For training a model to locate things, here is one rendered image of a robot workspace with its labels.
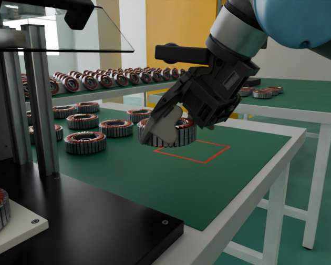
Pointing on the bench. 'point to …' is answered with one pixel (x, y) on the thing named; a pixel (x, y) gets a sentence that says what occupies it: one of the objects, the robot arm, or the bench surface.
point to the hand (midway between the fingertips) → (165, 132)
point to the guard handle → (84, 9)
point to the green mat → (172, 168)
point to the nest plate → (16, 229)
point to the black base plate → (81, 221)
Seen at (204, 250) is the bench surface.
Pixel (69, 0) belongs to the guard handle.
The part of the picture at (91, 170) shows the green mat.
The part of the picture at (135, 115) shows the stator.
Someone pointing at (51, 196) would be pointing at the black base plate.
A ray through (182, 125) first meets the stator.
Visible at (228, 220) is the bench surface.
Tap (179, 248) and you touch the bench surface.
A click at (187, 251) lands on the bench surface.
